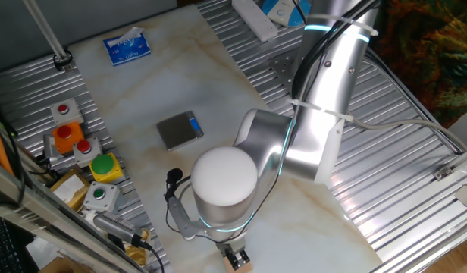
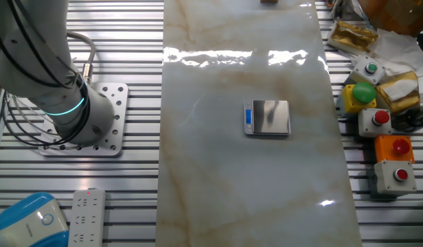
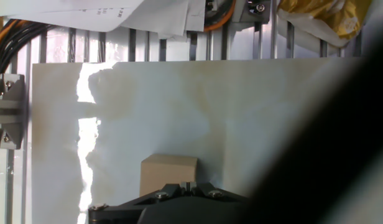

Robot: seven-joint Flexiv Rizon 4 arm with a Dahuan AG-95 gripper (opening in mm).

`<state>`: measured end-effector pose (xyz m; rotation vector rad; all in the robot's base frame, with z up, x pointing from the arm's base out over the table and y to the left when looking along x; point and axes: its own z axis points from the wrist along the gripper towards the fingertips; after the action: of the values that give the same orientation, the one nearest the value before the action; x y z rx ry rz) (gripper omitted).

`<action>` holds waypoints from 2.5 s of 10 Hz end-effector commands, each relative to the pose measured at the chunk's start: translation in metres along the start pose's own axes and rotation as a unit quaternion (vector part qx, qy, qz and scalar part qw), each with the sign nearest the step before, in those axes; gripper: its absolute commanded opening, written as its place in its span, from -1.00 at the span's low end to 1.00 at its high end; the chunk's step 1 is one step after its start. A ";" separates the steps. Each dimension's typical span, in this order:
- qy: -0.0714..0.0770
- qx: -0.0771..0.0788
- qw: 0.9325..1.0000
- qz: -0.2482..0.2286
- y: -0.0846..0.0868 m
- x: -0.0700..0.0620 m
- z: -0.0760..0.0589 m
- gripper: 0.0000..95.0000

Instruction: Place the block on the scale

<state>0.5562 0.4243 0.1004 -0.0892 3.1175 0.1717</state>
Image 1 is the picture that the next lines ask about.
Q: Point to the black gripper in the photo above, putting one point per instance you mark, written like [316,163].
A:
[231,247]

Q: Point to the brown cardboard block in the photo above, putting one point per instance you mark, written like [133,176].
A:
[226,267]

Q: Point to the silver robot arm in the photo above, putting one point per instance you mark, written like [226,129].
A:
[324,95]

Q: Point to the silver digital scale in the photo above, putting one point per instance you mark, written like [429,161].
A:
[176,130]

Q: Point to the gold foil pack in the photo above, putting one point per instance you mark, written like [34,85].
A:
[136,256]

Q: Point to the silver vented device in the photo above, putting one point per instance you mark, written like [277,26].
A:
[112,223]

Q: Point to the grey box green button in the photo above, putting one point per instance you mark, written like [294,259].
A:
[108,197]

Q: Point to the yellow box green mushroom button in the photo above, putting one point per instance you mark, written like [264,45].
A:
[102,165]

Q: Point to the white zip tie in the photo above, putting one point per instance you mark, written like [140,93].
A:
[320,109]
[373,32]

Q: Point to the brown wrapped box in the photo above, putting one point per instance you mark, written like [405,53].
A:
[63,267]

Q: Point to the gold tissue pack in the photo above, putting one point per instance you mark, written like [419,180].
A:
[66,189]

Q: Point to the grey box red button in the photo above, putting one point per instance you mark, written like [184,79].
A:
[72,113]
[83,147]

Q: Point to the marble pattern board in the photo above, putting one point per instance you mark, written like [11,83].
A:
[161,83]

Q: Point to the metal robot mounting plate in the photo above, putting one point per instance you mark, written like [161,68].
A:
[284,70]

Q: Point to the orange box red button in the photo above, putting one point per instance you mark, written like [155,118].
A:
[64,132]

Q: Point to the black keyboard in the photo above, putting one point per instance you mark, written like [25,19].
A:
[4,250]

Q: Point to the blue tissue pack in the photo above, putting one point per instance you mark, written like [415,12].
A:
[127,47]

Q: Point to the white power strip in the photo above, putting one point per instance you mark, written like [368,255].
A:
[256,19]

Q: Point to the blue and white device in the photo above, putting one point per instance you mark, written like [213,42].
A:
[281,13]

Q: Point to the colourful patterned cloth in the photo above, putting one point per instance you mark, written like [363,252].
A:
[427,45]

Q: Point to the grey camera bracket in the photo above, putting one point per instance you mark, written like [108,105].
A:
[178,216]

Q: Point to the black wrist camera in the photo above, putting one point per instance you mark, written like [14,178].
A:
[174,175]

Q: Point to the silver frame pole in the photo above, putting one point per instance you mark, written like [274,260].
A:
[47,32]

